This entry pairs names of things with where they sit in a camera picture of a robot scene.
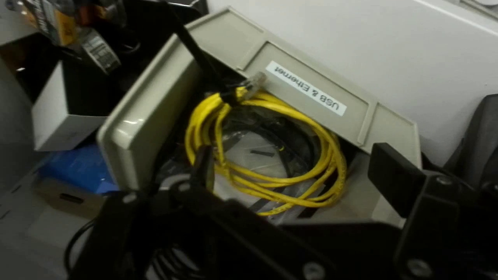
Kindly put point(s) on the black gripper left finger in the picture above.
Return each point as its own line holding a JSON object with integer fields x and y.
{"x": 208, "y": 234}

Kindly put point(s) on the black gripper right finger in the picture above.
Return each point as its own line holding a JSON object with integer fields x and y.
{"x": 446, "y": 228}

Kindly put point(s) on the blue and white cardboard box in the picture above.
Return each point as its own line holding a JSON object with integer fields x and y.
{"x": 79, "y": 169}

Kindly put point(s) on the gray plastic bin with label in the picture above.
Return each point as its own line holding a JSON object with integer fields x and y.
{"x": 150, "y": 103}

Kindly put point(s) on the clear drill bit set case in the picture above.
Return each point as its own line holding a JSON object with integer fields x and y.
{"x": 79, "y": 32}

